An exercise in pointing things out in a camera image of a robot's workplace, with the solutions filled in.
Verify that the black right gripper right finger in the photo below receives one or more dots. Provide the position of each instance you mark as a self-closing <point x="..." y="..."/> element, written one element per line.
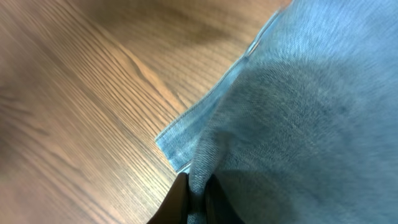
<point x="217" y="206"/>

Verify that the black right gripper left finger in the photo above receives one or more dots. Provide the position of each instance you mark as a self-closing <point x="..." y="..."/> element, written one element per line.
<point x="174" y="208"/>

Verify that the light blue denim jeans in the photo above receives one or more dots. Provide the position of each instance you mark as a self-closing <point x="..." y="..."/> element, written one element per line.
<point x="303" y="127"/>

